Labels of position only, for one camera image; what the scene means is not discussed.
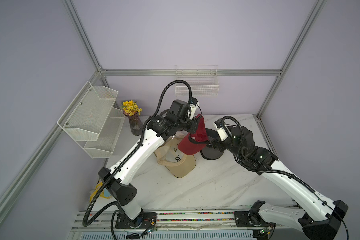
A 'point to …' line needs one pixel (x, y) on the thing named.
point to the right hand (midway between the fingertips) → (217, 134)
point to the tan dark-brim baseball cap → (168, 155)
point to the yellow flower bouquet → (130, 108)
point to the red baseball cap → (194, 142)
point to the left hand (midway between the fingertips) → (195, 124)
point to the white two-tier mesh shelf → (91, 120)
